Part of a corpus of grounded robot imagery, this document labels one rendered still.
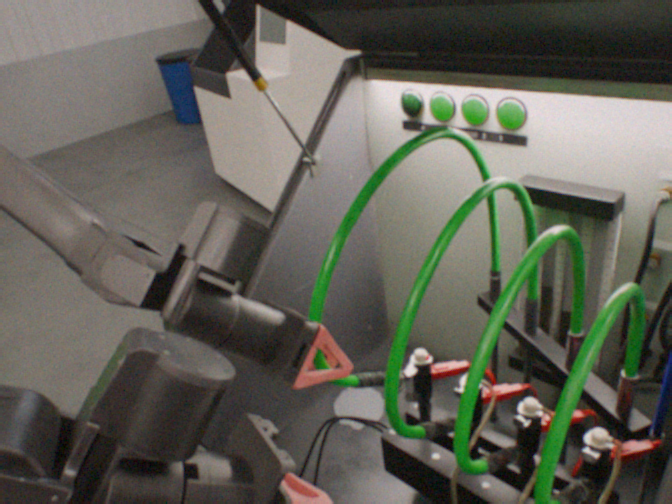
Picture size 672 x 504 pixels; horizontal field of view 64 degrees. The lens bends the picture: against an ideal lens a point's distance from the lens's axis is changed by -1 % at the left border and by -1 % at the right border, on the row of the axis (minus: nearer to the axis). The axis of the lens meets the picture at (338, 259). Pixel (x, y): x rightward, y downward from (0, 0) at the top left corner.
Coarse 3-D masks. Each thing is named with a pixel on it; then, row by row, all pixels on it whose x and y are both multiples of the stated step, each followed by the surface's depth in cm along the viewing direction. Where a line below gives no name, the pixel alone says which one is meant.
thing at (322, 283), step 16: (448, 128) 65; (416, 144) 60; (464, 144) 68; (400, 160) 59; (480, 160) 72; (384, 176) 58; (480, 176) 75; (368, 192) 57; (352, 208) 56; (496, 208) 78; (352, 224) 56; (496, 224) 80; (336, 240) 56; (496, 240) 82; (336, 256) 56; (496, 256) 83; (320, 272) 56; (496, 272) 84; (320, 288) 56; (320, 304) 56; (320, 320) 57; (320, 352) 58; (320, 368) 59; (336, 384) 62; (352, 384) 64
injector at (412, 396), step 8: (424, 368) 74; (416, 376) 75; (424, 376) 75; (416, 384) 76; (424, 384) 76; (432, 384) 77; (416, 392) 77; (424, 392) 77; (408, 400) 76; (416, 400) 76; (424, 400) 77; (424, 408) 79; (424, 416) 80; (432, 440) 83
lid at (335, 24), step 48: (288, 0) 78; (336, 0) 75; (384, 0) 70; (432, 0) 65; (480, 0) 61; (528, 0) 58; (576, 0) 55; (624, 0) 52; (384, 48) 92; (432, 48) 85; (480, 48) 79; (528, 48) 74; (576, 48) 69; (624, 48) 65
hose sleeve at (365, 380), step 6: (378, 372) 69; (384, 372) 69; (360, 378) 65; (366, 378) 66; (372, 378) 67; (378, 378) 67; (384, 378) 68; (360, 384) 65; (366, 384) 66; (372, 384) 67; (378, 384) 68; (384, 384) 69
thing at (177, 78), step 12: (192, 48) 648; (156, 60) 615; (168, 60) 604; (180, 60) 603; (168, 72) 613; (180, 72) 611; (168, 84) 624; (180, 84) 619; (192, 84) 621; (180, 96) 627; (192, 96) 628; (180, 108) 636; (192, 108) 635; (180, 120) 648; (192, 120) 643
